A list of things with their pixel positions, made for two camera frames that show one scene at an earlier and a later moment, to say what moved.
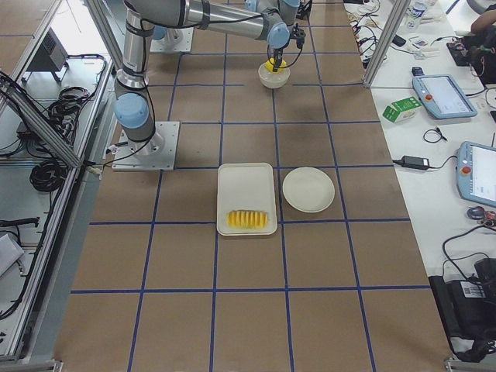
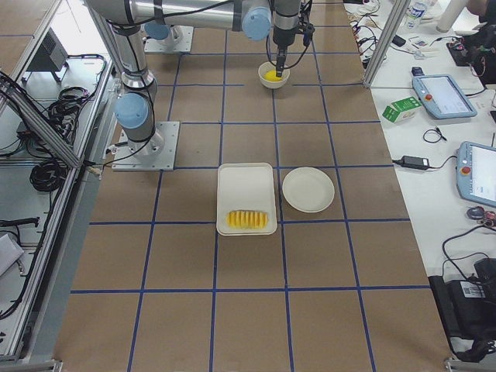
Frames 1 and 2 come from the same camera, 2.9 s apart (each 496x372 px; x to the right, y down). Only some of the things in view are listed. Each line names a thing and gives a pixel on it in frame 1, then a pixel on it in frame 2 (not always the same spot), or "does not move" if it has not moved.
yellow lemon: (270, 66) → (270, 75)
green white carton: (401, 110) does not move
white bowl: (273, 80) does not move
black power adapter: (415, 162) does not move
